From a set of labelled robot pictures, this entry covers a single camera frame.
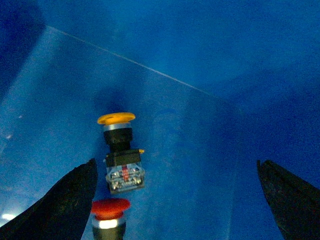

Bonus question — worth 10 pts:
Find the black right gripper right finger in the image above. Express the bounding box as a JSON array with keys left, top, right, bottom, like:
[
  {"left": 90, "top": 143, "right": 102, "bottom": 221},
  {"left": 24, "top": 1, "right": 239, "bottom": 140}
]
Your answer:
[{"left": 257, "top": 160, "right": 320, "bottom": 240}]

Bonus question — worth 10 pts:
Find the large yellow mushroom button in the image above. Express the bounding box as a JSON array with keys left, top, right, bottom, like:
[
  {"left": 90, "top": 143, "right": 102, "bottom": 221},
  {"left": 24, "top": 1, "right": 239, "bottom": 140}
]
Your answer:
[{"left": 97, "top": 112, "right": 145, "bottom": 195}]

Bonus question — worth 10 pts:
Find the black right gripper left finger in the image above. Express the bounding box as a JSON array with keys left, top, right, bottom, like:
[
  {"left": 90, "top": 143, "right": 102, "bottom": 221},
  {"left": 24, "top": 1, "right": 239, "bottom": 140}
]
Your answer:
[{"left": 0, "top": 158, "right": 98, "bottom": 240}]

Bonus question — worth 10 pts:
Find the red mushroom button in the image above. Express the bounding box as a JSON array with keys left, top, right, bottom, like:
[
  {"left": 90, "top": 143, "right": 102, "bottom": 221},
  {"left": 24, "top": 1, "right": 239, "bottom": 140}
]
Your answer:
[{"left": 91, "top": 198, "right": 131, "bottom": 240}]

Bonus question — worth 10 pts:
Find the empty blue target bin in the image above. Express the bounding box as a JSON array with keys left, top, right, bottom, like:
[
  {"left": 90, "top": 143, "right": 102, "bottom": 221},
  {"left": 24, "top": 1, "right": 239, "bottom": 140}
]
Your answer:
[{"left": 0, "top": 0, "right": 320, "bottom": 240}]

